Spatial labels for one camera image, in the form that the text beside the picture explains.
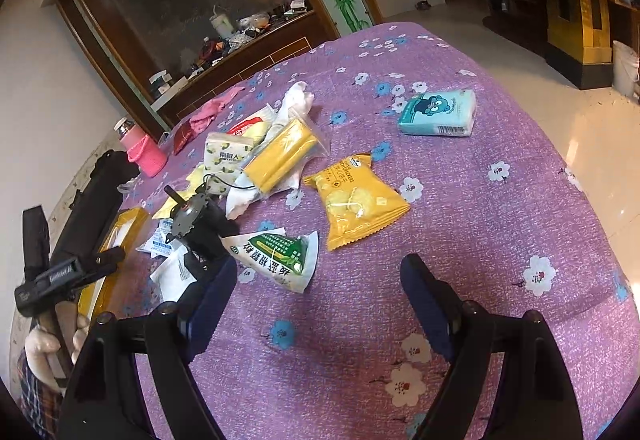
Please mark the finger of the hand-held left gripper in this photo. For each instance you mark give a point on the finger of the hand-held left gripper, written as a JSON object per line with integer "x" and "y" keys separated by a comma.
{"x": 102, "y": 260}

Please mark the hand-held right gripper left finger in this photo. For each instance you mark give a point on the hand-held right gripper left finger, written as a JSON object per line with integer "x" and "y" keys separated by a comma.
{"x": 215, "y": 302}

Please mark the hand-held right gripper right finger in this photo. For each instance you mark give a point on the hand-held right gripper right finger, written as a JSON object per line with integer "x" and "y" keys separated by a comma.
{"x": 425, "y": 305}

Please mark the yellow bag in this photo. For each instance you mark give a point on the yellow bag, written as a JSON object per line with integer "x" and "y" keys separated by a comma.
{"x": 122, "y": 230}

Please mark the green white packet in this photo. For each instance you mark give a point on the green white packet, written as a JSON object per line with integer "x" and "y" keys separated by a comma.
{"x": 275, "y": 257}

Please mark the white green tissue pack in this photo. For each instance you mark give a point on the white green tissue pack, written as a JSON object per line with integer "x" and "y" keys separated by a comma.
{"x": 225, "y": 153}

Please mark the yellow cloth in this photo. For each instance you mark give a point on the yellow cloth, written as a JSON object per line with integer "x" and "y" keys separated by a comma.
{"x": 282, "y": 154}

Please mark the person's left forearm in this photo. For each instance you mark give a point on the person's left forearm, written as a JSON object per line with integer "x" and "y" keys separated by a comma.
{"x": 35, "y": 395}

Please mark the person's left hand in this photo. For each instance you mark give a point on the person's left hand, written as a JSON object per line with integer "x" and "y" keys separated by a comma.
{"x": 42, "y": 345}

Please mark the white flat packet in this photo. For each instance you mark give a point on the white flat packet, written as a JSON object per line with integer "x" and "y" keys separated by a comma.
{"x": 172, "y": 280}

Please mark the white blue-printed packet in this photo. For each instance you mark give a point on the white blue-printed packet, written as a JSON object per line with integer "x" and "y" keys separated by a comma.
{"x": 161, "y": 239}

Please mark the black metal motor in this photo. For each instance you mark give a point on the black metal motor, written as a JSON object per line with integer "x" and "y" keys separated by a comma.
{"x": 200, "y": 227}

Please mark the pale yellow packet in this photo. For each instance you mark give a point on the pale yellow packet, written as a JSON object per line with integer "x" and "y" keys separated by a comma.
{"x": 167, "y": 209}
{"x": 196, "y": 176}

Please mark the purple floral blanket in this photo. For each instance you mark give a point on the purple floral blanket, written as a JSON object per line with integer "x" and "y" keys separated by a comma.
{"x": 425, "y": 200}

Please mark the white crumpled wrapper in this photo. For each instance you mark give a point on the white crumpled wrapper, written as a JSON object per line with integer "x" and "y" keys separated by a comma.
{"x": 242, "y": 200}

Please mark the pink knit-sleeved bottle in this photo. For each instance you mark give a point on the pink knit-sleeved bottle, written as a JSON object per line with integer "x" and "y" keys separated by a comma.
{"x": 145, "y": 152}

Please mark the yellow snack packet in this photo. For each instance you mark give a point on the yellow snack packet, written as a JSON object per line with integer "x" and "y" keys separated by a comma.
{"x": 357, "y": 205}

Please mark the red pouch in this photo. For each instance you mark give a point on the red pouch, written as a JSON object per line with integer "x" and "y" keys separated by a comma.
{"x": 183, "y": 137}

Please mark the red white packet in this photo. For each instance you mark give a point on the red white packet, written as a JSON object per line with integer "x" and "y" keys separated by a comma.
{"x": 250, "y": 125}

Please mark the pink cloth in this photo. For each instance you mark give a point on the pink cloth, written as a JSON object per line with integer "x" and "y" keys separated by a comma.
{"x": 215, "y": 109}

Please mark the teal tissue pack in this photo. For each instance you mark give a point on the teal tissue pack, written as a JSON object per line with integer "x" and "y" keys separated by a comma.
{"x": 437, "y": 113}

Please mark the white sock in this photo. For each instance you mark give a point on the white sock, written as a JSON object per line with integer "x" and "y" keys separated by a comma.
{"x": 299, "y": 99}

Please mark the wooden counter cabinet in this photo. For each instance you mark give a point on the wooden counter cabinet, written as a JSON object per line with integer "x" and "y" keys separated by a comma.
{"x": 240, "y": 64}

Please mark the white plastic bag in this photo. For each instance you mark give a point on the white plastic bag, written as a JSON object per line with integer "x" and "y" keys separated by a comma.
{"x": 252, "y": 22}

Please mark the white sack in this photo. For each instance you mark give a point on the white sack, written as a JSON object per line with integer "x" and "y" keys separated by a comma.
{"x": 626, "y": 69}

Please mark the golden wooden partition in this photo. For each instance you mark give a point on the golden wooden partition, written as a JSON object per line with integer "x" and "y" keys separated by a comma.
{"x": 575, "y": 4}

